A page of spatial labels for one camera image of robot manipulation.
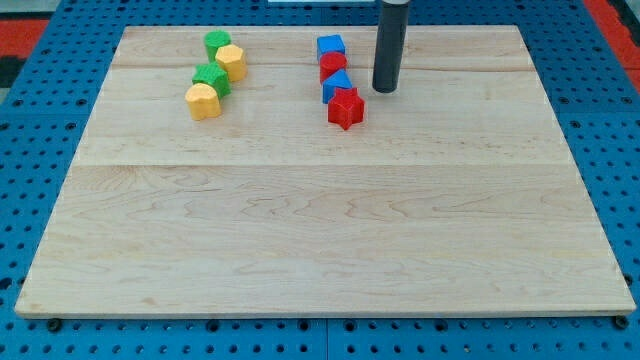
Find light wooden board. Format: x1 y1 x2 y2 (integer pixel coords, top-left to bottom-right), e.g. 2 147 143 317
15 25 636 319

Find red star block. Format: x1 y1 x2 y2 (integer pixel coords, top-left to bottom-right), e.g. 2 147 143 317
327 88 365 130

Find blue triangle block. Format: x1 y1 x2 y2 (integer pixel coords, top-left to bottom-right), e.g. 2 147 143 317
322 69 352 104

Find red cylinder block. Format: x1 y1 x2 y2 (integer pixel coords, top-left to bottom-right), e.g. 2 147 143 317
319 52 348 83

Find blue cube block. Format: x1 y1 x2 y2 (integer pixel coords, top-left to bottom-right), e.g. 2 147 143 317
316 34 346 60

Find yellow heart block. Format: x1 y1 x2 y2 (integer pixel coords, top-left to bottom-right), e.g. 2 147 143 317
185 83 222 121

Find green star block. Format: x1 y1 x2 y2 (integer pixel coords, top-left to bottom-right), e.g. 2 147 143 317
192 63 231 98

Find yellow hexagon block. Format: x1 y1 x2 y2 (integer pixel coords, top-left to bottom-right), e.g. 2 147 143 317
215 44 248 82

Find green cylinder block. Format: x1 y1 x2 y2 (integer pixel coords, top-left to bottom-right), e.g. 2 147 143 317
203 30 231 62

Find blue perforated base mat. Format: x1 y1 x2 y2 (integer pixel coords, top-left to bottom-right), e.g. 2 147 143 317
1 0 639 359

